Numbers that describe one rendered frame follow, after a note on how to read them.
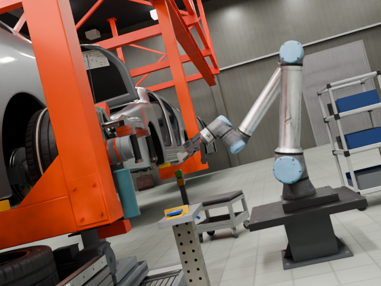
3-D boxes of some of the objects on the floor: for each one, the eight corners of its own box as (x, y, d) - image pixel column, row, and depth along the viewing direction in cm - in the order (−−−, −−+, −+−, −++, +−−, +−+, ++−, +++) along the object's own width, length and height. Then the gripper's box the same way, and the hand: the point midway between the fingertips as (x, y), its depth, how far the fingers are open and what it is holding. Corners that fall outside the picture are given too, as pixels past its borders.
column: (194, 297, 226) (174, 218, 228) (212, 293, 225) (193, 214, 226) (191, 305, 216) (170, 222, 218) (211, 300, 215) (190, 217, 216)
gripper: (198, 132, 249) (170, 156, 250) (198, 131, 240) (168, 156, 241) (208, 143, 248) (179, 167, 249) (207, 143, 239) (178, 168, 240)
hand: (178, 164), depth 245 cm, fingers closed
